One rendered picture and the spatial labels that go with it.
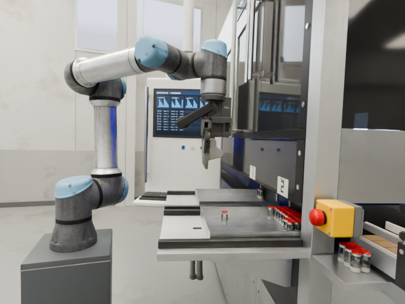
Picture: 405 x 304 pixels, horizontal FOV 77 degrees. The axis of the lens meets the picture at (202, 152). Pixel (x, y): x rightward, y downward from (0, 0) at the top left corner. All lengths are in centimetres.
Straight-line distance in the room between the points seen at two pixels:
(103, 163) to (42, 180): 382
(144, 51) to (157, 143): 104
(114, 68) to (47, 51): 414
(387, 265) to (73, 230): 88
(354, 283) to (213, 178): 113
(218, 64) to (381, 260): 62
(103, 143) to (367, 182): 87
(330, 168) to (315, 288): 32
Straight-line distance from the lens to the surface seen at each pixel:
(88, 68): 89
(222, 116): 74
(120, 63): 78
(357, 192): 79
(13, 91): 493
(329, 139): 73
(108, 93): 104
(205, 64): 75
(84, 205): 97
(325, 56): 75
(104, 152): 103
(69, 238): 98
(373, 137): 80
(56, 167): 476
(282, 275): 89
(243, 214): 102
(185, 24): 184
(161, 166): 167
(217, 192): 133
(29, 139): 483
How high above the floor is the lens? 118
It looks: 3 degrees down
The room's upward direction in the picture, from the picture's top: 2 degrees clockwise
